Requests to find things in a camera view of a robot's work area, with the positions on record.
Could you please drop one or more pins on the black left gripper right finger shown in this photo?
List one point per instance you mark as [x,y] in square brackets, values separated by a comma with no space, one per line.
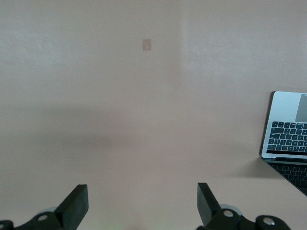
[211,210]

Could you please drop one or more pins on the small brown tape patch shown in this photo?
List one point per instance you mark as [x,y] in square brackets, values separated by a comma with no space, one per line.
[146,44]

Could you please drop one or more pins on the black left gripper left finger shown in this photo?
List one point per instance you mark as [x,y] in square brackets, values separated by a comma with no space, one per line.
[72,208]

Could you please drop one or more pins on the silver grey laptop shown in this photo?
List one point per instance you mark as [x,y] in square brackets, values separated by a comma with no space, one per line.
[285,134]

